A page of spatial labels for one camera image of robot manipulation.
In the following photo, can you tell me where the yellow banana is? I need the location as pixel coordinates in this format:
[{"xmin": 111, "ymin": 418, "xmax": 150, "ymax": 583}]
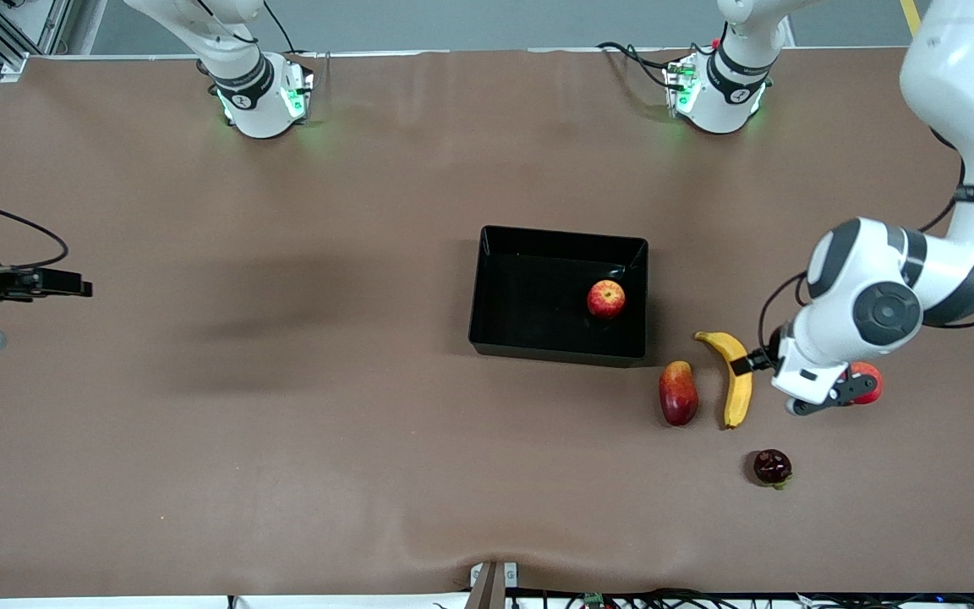
[{"xmin": 693, "ymin": 331, "xmax": 754, "ymax": 430}]

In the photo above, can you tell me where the black base cable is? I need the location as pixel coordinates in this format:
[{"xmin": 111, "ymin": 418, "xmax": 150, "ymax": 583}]
[
  {"xmin": 595, "ymin": 41, "xmax": 684, "ymax": 91},
  {"xmin": 263, "ymin": 0, "xmax": 320, "ymax": 60}
]

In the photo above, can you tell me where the black left base cable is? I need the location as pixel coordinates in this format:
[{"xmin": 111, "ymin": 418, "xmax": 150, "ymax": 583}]
[{"xmin": 595, "ymin": 41, "xmax": 684, "ymax": 91}]

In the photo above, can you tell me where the red pomegranate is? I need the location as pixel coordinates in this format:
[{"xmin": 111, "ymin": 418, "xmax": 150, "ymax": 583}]
[{"xmin": 849, "ymin": 361, "xmax": 884, "ymax": 406}]

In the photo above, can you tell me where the brown table cover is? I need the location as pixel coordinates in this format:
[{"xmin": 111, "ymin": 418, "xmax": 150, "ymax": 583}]
[{"xmin": 0, "ymin": 47, "xmax": 974, "ymax": 598}]

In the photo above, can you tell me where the metal table clamp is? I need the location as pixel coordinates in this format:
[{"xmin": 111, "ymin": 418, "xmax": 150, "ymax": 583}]
[{"xmin": 468, "ymin": 560, "xmax": 520, "ymax": 609}]

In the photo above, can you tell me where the dark purple mangosteen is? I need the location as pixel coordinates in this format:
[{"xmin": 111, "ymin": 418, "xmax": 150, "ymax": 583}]
[{"xmin": 752, "ymin": 449, "xmax": 794, "ymax": 490}]

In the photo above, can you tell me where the black plastic box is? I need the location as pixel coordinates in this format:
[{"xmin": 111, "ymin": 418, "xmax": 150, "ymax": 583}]
[{"xmin": 468, "ymin": 224, "xmax": 650, "ymax": 369}]

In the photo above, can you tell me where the aluminium frame profile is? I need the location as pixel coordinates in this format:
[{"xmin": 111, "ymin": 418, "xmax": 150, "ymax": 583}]
[{"xmin": 0, "ymin": 0, "xmax": 74, "ymax": 82}]

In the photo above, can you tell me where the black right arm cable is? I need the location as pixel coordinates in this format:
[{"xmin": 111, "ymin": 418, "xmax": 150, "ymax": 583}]
[{"xmin": 0, "ymin": 203, "xmax": 70, "ymax": 272}]

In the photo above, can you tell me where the red yellow apple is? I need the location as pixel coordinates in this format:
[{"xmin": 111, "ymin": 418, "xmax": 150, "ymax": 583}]
[{"xmin": 586, "ymin": 279, "xmax": 627, "ymax": 320}]

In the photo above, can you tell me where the black right base cable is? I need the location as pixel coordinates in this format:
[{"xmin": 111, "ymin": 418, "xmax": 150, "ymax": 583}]
[{"xmin": 263, "ymin": 0, "xmax": 320, "ymax": 60}]

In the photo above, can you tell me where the red yellow mango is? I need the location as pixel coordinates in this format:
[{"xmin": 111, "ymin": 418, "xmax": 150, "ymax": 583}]
[{"xmin": 658, "ymin": 360, "xmax": 700, "ymax": 428}]

